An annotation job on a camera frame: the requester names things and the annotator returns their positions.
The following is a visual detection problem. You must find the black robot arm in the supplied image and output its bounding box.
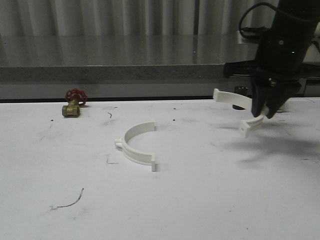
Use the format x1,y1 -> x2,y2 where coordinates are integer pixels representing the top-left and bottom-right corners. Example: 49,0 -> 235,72
223,0 -> 320,119

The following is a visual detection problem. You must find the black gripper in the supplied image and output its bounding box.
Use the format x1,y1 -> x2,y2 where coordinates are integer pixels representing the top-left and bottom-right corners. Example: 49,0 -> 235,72
223,27 -> 320,119

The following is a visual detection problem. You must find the black cable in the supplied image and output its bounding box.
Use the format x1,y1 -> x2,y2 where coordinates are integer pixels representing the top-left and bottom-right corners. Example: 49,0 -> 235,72
238,1 -> 280,40

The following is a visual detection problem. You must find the grey stone counter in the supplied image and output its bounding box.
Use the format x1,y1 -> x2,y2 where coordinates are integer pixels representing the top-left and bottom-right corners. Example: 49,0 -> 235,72
0,34 -> 320,99

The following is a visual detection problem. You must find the dark brown cylindrical coupling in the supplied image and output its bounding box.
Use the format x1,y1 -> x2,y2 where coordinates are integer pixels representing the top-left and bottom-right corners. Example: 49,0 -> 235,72
232,86 -> 248,110

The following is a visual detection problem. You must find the brass valve red handwheel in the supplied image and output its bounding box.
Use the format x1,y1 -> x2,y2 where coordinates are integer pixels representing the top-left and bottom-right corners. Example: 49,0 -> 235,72
61,88 -> 88,118

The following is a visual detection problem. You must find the white half pipe clamp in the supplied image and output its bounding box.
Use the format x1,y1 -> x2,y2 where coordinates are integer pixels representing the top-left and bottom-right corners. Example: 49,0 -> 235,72
212,88 -> 269,138
114,121 -> 156,172

